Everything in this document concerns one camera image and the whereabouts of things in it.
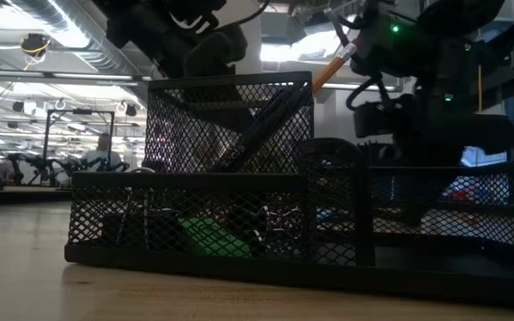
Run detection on black background table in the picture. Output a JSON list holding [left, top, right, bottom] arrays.
[[0, 183, 74, 207]]

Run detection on red box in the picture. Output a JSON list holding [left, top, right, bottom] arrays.
[[449, 187, 479, 202]]

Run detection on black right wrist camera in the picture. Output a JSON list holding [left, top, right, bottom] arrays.
[[352, 99, 402, 140]]

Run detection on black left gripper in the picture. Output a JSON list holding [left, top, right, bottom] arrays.
[[167, 0, 250, 78]]

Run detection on silver ceiling duct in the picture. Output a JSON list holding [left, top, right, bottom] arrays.
[[0, 0, 160, 81]]

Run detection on black metal frame stand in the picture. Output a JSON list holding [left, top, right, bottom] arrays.
[[41, 108, 116, 187]]

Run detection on black ceiling dome camera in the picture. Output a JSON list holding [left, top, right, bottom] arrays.
[[19, 32, 53, 58]]

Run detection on silver table lamp white shade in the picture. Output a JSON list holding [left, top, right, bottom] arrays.
[[149, 0, 263, 88]]

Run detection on person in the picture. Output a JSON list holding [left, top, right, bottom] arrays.
[[79, 132, 123, 174]]

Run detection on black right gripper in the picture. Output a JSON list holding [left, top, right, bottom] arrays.
[[350, 0, 463, 112]]

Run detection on black pen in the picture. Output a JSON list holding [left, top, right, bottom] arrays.
[[210, 86, 315, 174]]

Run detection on black binder clip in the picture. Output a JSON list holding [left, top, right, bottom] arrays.
[[254, 202, 317, 245], [99, 167, 187, 251]]

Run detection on green binder clip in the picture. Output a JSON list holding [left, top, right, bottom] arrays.
[[177, 216, 254, 259]]

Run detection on orange pencil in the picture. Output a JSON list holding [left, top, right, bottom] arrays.
[[311, 41, 359, 94]]

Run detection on black mesh desk organizer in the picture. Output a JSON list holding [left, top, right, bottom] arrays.
[[63, 70, 514, 309]]

